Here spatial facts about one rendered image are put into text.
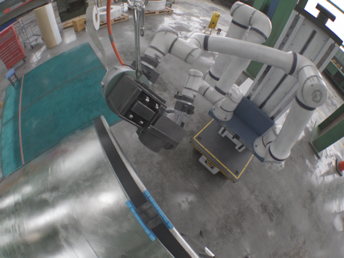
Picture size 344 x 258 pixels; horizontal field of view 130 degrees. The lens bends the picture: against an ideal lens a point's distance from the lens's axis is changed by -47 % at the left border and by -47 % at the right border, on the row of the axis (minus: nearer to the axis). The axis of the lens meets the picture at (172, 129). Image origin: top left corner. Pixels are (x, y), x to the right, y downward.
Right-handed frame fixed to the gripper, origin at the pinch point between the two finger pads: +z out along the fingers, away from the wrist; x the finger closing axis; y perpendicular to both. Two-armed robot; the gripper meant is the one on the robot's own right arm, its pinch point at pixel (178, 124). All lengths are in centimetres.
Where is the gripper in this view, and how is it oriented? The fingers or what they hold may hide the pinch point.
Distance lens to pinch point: 89.9
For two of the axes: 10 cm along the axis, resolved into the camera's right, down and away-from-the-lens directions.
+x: 6.3, 0.6, 7.8
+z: -3.0, 9.4, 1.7
